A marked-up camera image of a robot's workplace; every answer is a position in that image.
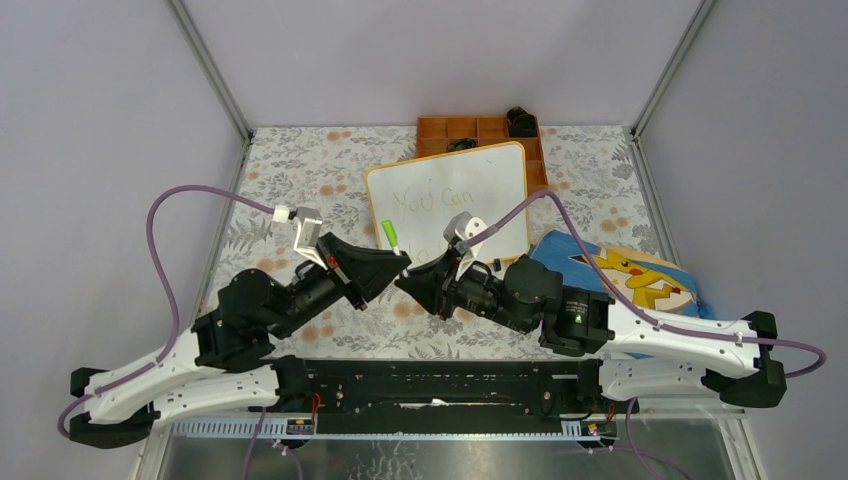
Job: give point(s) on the yellow framed whiteboard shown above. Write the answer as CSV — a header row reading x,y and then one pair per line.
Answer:
x,y
421,196

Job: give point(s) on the blue pikachu cloth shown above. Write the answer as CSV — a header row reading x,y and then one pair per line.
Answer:
x,y
647,281

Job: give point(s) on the orange wooden compartment tray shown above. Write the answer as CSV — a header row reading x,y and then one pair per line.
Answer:
x,y
435,132

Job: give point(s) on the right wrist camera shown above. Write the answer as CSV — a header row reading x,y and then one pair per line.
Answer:
x,y
461,229

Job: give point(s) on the dark rolled sock middle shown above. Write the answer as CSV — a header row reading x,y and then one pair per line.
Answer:
x,y
462,144

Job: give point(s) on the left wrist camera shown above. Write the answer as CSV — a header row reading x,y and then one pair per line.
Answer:
x,y
307,222

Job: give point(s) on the dark rolled sock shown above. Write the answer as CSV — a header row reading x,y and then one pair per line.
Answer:
x,y
521,124
462,144

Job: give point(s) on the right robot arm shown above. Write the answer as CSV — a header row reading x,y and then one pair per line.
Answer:
x,y
624,353

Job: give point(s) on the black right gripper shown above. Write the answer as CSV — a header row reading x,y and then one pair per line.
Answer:
x,y
435,288

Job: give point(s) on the dark rolled sock upper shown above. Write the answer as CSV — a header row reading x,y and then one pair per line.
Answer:
x,y
521,124

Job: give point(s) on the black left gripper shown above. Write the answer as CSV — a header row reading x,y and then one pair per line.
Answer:
x,y
361,274

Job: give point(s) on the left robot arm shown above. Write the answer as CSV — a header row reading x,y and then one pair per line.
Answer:
x,y
223,360

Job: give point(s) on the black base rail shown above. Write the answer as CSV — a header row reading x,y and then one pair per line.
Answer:
x,y
381,397

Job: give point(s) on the white green whiteboard marker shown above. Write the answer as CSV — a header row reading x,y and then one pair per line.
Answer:
x,y
392,238

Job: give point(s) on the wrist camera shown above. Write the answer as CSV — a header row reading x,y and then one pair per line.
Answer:
x,y
461,229
307,222

